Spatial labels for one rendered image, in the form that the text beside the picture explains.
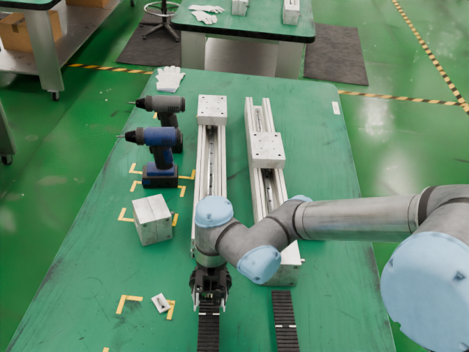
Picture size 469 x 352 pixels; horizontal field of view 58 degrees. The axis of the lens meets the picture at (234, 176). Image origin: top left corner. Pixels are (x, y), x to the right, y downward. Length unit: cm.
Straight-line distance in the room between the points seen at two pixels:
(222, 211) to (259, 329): 40
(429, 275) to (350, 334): 69
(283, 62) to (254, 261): 225
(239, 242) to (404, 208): 30
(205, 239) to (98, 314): 42
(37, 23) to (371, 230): 293
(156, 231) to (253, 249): 51
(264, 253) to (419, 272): 35
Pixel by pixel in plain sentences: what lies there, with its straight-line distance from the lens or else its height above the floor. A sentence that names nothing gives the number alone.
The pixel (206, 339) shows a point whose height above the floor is 81.
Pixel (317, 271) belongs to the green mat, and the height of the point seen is 78.
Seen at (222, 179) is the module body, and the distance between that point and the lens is 135.
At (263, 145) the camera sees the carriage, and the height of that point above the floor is 90.
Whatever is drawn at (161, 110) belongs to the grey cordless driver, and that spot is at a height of 96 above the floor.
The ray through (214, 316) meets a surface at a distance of 109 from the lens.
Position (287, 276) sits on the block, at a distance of 116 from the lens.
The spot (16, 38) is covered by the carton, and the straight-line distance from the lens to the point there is 392.
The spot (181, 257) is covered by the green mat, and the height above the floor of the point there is 78.
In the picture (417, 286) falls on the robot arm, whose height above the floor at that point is 137.
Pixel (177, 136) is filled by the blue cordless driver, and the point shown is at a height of 98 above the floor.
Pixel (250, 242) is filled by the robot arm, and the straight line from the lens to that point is 79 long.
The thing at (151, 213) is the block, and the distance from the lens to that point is 123.
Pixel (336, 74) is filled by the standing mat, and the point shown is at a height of 1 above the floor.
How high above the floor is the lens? 173
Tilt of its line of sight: 39 degrees down
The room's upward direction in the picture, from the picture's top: 5 degrees clockwise
